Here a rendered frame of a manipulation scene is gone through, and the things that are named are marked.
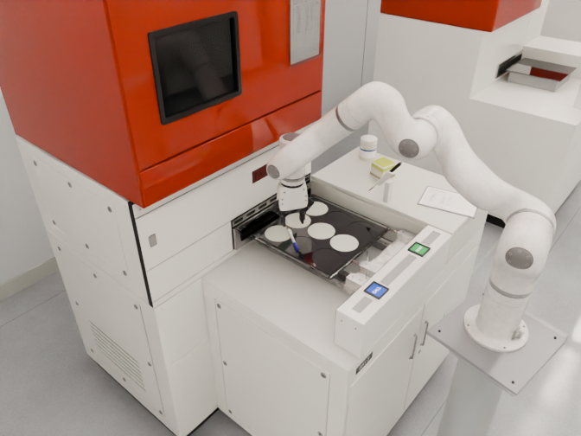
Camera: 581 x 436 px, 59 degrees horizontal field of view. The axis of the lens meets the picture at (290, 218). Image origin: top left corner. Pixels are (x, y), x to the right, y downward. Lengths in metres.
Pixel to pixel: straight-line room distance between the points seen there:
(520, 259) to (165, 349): 1.19
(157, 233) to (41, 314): 1.62
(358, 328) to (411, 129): 0.56
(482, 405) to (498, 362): 0.28
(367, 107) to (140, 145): 0.61
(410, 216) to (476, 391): 0.62
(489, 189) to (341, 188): 0.76
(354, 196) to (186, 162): 0.76
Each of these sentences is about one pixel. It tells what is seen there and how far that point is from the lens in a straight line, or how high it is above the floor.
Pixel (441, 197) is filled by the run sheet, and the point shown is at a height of 0.97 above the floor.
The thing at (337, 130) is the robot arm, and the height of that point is 1.38.
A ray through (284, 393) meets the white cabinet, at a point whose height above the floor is 0.51.
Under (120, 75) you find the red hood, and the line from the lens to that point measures 1.32.
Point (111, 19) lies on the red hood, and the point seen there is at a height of 1.73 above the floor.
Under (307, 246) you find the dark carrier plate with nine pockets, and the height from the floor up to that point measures 0.90.
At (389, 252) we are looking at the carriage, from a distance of 1.85.
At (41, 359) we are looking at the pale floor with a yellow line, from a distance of 2.90.
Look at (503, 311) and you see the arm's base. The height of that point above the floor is 0.96.
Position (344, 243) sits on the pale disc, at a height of 0.90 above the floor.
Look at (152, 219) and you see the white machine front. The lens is 1.57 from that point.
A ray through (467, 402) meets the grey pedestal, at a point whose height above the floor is 0.55.
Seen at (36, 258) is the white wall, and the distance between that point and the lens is 3.30.
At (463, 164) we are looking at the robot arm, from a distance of 1.41.
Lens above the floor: 2.01
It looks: 34 degrees down
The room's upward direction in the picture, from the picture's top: straight up
